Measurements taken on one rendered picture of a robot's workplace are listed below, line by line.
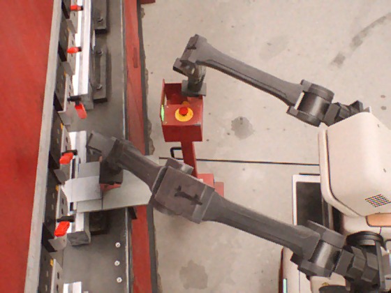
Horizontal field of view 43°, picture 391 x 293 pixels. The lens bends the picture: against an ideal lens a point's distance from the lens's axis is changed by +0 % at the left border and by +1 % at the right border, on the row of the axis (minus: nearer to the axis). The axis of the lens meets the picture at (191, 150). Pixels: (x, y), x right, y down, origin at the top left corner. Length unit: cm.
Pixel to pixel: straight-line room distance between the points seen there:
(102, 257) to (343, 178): 81
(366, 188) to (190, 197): 40
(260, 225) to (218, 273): 147
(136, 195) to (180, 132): 53
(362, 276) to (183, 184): 48
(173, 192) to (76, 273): 71
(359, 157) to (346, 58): 222
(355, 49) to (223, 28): 89
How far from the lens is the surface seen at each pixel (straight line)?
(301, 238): 110
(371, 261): 121
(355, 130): 120
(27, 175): 110
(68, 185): 161
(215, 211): 95
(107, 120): 189
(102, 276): 158
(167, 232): 258
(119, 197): 154
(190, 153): 224
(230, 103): 303
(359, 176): 113
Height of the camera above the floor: 231
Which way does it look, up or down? 55 degrees down
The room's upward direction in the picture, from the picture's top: 8 degrees counter-clockwise
